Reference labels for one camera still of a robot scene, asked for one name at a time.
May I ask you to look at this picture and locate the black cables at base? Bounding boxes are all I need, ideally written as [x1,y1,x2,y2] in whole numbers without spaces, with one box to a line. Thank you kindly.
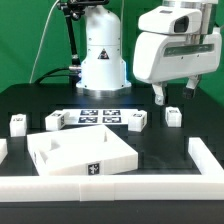
[33,66,82,85]

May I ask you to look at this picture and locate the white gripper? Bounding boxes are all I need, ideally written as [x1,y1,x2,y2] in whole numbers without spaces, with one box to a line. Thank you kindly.
[133,31,222,106]

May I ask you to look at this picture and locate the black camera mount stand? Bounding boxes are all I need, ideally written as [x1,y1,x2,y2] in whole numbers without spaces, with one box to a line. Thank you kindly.
[57,0,110,66]

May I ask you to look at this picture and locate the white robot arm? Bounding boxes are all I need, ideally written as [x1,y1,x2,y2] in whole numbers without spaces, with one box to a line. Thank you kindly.
[77,0,222,105]

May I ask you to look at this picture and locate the white cable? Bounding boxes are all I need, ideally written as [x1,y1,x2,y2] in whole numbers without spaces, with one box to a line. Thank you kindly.
[29,0,60,84]

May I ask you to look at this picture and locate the white U-shaped obstacle fence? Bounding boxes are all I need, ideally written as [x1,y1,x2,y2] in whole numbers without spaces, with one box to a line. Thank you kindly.
[0,137,224,202]

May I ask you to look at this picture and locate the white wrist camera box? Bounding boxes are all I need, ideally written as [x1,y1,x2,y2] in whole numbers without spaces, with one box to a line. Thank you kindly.
[138,6,202,35]

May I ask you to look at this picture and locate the white square table top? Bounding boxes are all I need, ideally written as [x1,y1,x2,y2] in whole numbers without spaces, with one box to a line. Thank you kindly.
[27,125,138,176]

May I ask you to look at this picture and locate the white fiducial marker plate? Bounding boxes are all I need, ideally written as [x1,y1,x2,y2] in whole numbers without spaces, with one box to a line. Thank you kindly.
[61,108,140,126]

